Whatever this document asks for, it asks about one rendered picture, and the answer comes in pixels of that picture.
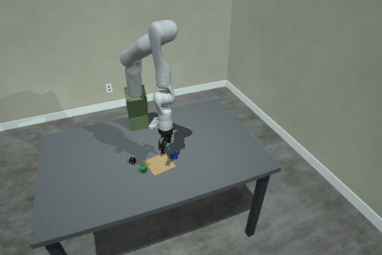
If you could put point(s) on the green die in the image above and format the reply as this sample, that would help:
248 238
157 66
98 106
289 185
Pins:
143 169

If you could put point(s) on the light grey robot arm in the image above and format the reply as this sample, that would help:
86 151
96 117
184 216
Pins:
159 32

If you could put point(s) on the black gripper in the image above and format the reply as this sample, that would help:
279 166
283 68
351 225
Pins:
164 137

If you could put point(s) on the beige square mat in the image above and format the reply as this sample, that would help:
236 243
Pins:
159 164

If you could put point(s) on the black die with white pips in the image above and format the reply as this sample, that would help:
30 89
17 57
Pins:
132 160

